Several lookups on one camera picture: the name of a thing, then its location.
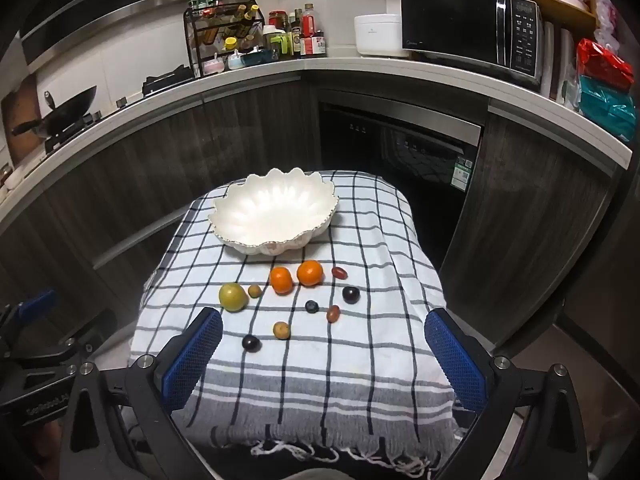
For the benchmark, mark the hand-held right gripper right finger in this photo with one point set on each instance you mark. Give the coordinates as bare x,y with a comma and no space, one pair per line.
455,360

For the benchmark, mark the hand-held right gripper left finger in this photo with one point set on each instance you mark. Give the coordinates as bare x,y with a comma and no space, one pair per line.
195,360

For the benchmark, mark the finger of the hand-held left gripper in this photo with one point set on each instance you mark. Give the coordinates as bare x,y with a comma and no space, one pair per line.
55,355
37,302

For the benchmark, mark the dark grape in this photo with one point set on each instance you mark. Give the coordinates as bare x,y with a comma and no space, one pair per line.
351,294
250,343

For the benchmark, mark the yellow-green citrus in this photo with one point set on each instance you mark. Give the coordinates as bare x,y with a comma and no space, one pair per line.
233,297

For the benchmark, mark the small tan longan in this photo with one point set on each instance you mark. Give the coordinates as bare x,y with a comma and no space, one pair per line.
255,291
281,330

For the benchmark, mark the orange mandarin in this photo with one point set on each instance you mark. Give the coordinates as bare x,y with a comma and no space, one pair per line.
281,280
310,272

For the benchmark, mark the white scalloped ceramic bowl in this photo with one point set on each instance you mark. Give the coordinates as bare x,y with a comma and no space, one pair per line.
272,210

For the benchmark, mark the white checked cloth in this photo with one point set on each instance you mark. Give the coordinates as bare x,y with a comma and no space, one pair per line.
325,360

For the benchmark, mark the dark wood kitchen cabinets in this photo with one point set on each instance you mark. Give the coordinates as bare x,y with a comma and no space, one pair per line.
150,150

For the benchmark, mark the wooden cutting board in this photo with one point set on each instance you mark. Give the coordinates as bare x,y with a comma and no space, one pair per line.
20,110

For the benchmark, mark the black wok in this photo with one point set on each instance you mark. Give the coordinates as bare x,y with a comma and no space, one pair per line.
65,110

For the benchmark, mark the black built-in dishwasher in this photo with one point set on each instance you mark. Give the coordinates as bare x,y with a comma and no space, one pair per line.
400,135

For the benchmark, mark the black gas stove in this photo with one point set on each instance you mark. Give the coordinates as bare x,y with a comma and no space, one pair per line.
162,82

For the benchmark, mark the teal plastic bag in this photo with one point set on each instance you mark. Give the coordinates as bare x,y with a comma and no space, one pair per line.
607,105

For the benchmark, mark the black steel range hood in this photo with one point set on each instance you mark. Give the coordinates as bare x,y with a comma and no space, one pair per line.
100,0

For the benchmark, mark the teal tray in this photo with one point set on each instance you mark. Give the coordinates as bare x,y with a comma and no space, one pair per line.
257,56

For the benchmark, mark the green plastic container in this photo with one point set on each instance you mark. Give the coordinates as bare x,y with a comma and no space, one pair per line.
281,44

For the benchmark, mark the red plastic bag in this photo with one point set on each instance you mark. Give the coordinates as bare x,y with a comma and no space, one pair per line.
602,67

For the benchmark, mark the white rice cooker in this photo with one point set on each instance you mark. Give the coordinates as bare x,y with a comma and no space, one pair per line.
380,35

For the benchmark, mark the black microwave oven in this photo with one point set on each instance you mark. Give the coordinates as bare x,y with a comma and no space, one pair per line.
450,25

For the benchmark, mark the dark sauce bottle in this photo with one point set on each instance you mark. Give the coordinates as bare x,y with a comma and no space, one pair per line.
296,35

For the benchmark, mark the red-lid glass jar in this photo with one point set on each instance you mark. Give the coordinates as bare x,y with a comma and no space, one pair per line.
277,19

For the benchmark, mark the red liquid bottle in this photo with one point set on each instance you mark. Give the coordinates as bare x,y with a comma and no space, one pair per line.
310,22

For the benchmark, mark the white plastic bag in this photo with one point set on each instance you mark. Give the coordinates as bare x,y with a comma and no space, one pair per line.
607,15

